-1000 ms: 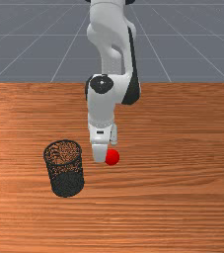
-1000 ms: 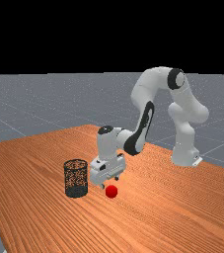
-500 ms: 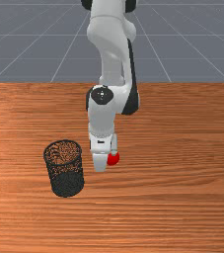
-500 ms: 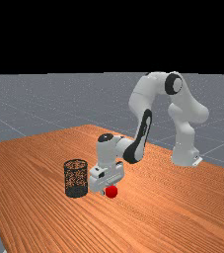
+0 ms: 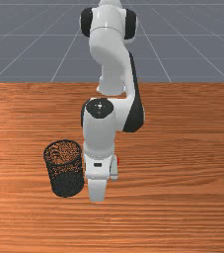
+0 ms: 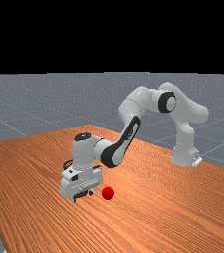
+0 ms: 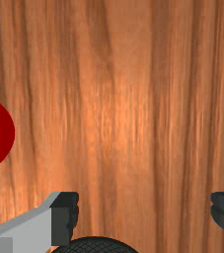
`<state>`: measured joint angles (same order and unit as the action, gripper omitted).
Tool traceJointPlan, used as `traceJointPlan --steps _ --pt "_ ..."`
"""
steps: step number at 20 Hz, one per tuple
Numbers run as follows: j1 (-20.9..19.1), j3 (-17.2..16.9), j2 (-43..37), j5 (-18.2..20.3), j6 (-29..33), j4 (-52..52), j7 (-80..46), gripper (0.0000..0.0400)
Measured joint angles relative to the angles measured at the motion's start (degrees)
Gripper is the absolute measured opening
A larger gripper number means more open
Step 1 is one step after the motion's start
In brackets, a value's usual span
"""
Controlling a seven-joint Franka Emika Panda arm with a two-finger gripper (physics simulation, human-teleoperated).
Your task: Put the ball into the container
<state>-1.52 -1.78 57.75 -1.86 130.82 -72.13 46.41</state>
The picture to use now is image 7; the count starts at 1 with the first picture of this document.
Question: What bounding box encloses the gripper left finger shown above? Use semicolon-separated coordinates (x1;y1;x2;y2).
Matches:
0;191;80;253

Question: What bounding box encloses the dark mesh basket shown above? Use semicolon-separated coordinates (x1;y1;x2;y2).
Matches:
51;235;140;253

